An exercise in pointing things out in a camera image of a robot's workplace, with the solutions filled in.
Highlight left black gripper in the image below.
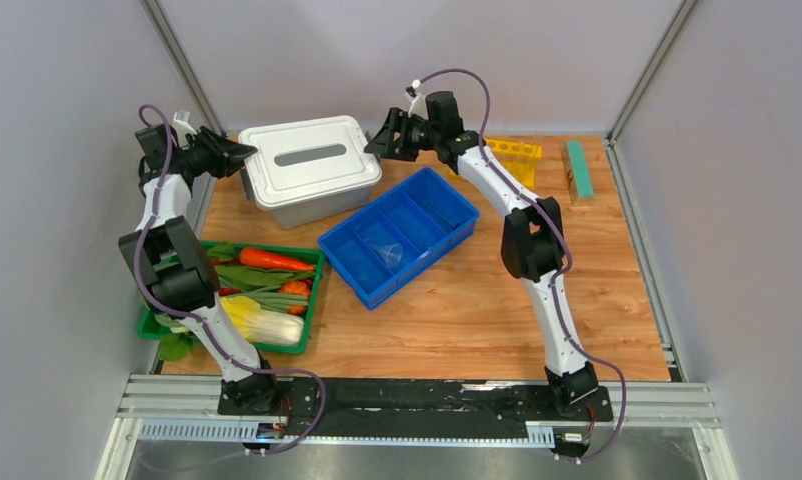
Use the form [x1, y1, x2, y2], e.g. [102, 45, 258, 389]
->
[175, 128, 256, 182]

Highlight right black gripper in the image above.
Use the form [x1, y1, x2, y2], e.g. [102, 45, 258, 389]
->
[365, 107, 441, 162]

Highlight white tray lid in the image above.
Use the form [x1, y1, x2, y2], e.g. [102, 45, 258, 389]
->
[237, 115, 382, 208]

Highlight grey plastic tub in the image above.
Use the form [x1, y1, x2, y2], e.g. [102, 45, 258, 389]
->
[241, 177, 373, 230]

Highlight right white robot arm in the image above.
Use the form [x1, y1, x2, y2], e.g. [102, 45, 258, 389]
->
[365, 87, 599, 419]

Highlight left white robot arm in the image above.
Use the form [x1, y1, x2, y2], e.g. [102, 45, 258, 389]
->
[118, 122, 283, 415]

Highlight blue divided plastic tray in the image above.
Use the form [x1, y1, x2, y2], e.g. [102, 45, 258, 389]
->
[318, 167, 480, 310]

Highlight yellow test tube rack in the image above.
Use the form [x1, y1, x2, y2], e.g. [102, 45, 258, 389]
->
[484, 137, 543, 190]

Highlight green plastic vegetable tray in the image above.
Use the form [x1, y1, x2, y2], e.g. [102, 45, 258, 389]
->
[137, 239, 326, 356]

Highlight small orange carrot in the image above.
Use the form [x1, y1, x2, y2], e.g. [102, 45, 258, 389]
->
[278, 280, 312, 316]

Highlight green long beans bundle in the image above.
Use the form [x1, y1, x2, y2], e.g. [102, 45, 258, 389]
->
[214, 264, 317, 313]

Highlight yellow napa cabbage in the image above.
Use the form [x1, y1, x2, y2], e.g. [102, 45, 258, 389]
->
[221, 296, 305, 346]

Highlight green and gold box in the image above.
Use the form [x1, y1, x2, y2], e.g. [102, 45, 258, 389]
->
[562, 140, 595, 206]

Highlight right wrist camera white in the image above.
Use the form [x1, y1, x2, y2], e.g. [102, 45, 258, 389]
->
[405, 79, 428, 120]

